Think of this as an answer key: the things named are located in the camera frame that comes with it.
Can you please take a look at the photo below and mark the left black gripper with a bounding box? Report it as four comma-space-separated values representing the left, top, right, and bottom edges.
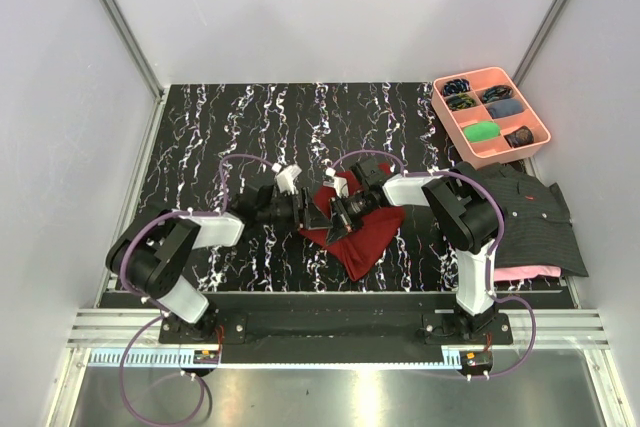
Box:
257, 187, 332, 232

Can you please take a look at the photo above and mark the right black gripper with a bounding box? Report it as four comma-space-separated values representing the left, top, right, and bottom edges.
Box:
327, 189, 376, 247

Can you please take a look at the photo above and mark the red cloth napkin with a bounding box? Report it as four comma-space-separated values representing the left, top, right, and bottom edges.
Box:
300, 158, 406, 281

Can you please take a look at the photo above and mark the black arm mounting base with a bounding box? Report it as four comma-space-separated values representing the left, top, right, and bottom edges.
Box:
159, 292, 513, 346

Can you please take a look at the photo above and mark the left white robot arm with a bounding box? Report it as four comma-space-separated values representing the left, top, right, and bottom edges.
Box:
105, 185, 331, 343

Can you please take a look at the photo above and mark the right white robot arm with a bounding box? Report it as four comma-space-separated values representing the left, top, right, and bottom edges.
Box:
326, 158, 505, 344

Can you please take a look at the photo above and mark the black marble pattern mat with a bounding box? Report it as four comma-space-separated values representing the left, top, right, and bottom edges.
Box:
137, 82, 459, 292

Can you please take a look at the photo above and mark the black green rolled sock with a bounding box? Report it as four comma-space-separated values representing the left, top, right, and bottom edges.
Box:
446, 93, 477, 112

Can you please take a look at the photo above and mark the black blue rolled sock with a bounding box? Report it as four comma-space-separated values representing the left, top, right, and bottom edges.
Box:
441, 78, 471, 97

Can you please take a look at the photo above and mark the pink divided organizer tray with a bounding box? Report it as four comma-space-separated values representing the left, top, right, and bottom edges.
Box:
432, 67, 551, 168

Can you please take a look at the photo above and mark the pink folded garment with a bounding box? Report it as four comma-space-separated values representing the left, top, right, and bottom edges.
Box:
494, 265, 562, 282

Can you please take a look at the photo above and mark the navy patterned rolled sock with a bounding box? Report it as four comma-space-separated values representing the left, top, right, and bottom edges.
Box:
479, 84, 514, 104

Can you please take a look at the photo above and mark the dark striped folded shirt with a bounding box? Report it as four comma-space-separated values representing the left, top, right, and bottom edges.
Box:
478, 163, 588, 277

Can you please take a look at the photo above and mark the dark patterned rolled sock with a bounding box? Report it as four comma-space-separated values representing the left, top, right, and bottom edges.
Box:
504, 126, 535, 149

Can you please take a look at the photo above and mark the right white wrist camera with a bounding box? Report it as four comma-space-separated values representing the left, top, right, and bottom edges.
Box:
323, 167, 349, 198

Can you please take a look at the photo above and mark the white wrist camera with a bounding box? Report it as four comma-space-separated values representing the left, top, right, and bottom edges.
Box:
271, 163, 302, 195
323, 167, 349, 198

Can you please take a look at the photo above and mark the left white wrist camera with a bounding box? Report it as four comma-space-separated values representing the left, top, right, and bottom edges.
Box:
271, 163, 302, 195

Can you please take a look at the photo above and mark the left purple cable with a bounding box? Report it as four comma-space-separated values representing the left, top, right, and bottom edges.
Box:
118, 153, 213, 426

